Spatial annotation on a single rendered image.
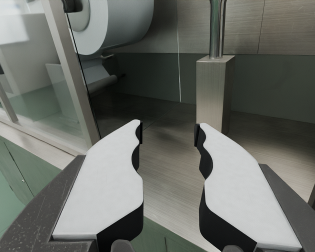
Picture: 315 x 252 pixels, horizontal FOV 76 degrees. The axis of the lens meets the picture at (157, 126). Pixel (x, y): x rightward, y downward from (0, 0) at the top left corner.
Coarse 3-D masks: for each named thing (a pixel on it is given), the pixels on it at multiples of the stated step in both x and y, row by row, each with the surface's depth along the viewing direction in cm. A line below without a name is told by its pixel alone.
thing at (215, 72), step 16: (224, 0) 52; (224, 16) 54; (208, 64) 58; (224, 64) 56; (208, 80) 61; (224, 80) 58; (208, 96) 63; (224, 96) 61; (208, 112) 66; (224, 112) 65; (224, 128) 69
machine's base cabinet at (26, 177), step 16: (0, 144) 110; (0, 160) 131; (16, 160) 106; (32, 160) 88; (16, 176) 125; (32, 176) 101; (48, 176) 85; (16, 192) 152; (32, 192) 119; (144, 240) 59; (160, 240) 53
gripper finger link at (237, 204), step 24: (216, 144) 10; (216, 168) 9; (240, 168) 9; (216, 192) 7; (240, 192) 8; (264, 192) 8; (216, 216) 7; (240, 216) 7; (264, 216) 7; (216, 240) 7; (240, 240) 6; (264, 240) 6; (288, 240) 6
